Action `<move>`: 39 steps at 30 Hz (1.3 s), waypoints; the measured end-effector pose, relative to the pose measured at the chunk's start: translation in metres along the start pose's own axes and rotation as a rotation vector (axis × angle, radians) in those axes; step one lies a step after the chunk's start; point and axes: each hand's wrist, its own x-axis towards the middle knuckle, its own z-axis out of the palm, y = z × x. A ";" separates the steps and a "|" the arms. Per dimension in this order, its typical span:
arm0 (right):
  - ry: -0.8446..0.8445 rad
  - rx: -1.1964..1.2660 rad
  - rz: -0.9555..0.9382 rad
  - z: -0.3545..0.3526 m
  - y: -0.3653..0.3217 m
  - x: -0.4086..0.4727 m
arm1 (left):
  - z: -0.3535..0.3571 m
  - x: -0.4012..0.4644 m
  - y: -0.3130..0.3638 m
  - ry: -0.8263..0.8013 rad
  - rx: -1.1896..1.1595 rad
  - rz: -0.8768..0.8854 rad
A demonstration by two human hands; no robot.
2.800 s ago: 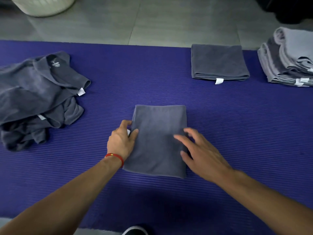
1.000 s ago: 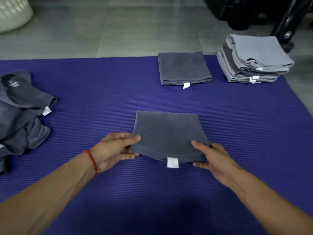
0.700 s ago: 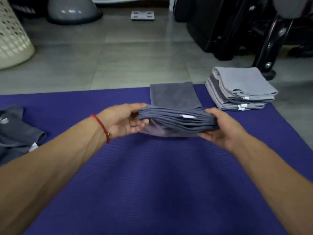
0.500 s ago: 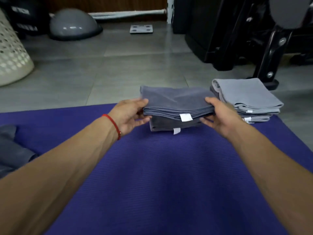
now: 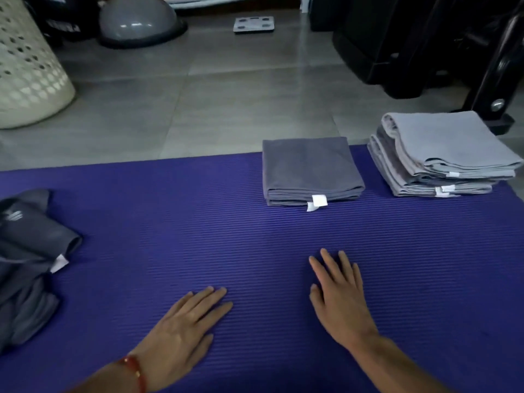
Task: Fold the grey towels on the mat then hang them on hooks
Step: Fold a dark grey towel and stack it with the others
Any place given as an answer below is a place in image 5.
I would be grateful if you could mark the person's left hand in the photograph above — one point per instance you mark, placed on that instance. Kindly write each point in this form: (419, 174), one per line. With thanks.
(180, 335)

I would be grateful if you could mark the person's right hand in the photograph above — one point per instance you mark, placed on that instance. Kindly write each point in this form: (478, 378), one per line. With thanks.
(344, 306)

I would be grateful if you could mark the purple ribbed mat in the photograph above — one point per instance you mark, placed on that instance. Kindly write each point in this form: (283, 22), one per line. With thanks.
(204, 225)

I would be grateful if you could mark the pile of dark grey towels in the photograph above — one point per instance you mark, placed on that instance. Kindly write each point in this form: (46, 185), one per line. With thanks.
(28, 261)

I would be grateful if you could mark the black weight stack machine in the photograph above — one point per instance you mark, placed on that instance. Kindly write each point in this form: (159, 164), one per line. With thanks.
(389, 44)

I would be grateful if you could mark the white bathroom scale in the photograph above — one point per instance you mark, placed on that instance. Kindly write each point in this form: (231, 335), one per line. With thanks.
(254, 25)

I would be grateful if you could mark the white perforated laundry basket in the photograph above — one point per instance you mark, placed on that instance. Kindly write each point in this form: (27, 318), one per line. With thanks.
(28, 69)

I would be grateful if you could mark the grey balance dome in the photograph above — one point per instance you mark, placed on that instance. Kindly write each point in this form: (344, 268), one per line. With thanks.
(137, 20)

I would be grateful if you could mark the black medicine ball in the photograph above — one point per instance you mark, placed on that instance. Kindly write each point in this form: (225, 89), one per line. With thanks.
(69, 18)

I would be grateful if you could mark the white upright post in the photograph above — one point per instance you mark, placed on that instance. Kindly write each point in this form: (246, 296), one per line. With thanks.
(304, 3)

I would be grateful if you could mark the white wall pipe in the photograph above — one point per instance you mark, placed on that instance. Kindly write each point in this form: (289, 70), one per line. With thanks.
(229, 0)

